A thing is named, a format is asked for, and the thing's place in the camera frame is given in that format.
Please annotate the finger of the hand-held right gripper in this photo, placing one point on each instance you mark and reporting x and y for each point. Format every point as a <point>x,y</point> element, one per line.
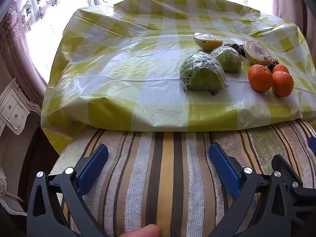
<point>280,161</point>
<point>313,144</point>

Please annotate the pink patterned curtain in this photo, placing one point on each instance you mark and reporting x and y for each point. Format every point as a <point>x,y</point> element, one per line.
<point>284,2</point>
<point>14,54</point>

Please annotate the white carved dresser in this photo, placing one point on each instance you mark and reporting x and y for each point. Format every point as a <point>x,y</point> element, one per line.
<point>14,108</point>

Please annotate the small wrapped green mango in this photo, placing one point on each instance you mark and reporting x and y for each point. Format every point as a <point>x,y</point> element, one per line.
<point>228,59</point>

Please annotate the striped brown beige cloth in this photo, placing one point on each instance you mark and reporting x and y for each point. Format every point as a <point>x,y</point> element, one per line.
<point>172,177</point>

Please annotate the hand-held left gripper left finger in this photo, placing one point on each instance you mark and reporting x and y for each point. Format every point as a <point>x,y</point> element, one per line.
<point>92,170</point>

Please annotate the yellow white checkered plastic tablecloth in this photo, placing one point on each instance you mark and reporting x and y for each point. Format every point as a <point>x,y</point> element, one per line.
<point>148,79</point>

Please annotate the white carved chair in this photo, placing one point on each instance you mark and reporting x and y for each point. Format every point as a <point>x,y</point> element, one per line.
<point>7,202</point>

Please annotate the orange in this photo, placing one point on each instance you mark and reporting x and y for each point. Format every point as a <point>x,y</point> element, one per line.
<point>281,68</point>
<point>282,84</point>
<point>259,77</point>

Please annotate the wrapped halved lemon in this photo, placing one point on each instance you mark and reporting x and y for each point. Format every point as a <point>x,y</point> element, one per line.
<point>207,42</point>
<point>258,53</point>

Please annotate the large wrapped green mango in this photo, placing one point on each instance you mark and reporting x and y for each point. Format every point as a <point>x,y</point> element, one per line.
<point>202,76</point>

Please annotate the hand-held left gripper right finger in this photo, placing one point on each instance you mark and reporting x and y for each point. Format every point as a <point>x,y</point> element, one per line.
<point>224,170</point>

